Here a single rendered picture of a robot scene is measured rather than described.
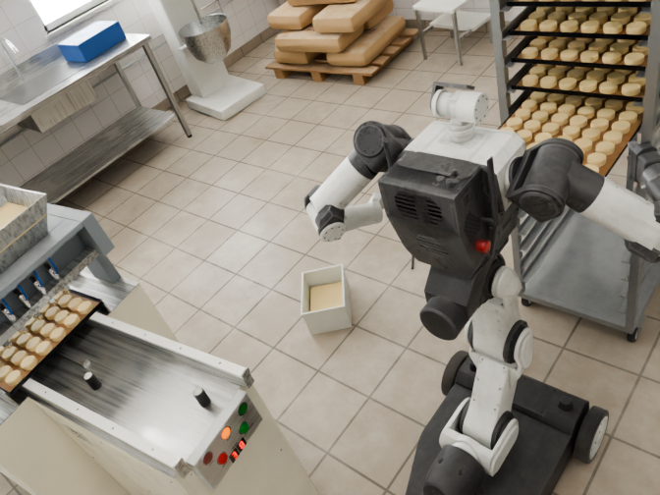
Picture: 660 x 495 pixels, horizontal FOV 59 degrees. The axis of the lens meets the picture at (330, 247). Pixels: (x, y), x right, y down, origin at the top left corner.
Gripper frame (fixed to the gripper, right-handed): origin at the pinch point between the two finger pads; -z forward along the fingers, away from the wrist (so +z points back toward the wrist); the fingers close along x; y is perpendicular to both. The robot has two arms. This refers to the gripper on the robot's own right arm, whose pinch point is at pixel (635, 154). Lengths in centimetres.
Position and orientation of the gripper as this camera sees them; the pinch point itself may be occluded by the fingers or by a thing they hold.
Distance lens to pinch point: 184.1
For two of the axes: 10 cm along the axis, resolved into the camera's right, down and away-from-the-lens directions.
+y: -9.6, 2.7, 1.1
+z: 1.0, 6.5, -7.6
